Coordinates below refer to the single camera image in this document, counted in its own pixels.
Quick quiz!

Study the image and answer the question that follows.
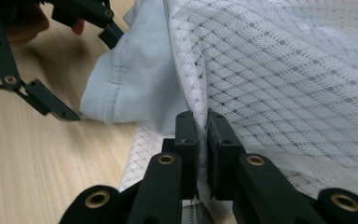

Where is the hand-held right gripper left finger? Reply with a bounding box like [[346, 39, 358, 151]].
[[162, 110, 200, 200]]

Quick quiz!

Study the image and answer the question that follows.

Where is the white mesh laundry bag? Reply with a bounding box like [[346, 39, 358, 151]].
[[117, 0, 358, 224]]

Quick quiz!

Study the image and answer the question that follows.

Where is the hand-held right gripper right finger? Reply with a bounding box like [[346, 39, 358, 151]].
[[206, 108, 246, 201]]

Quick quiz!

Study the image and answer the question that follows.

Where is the light blue garment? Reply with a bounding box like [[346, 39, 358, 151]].
[[79, 0, 189, 134]]

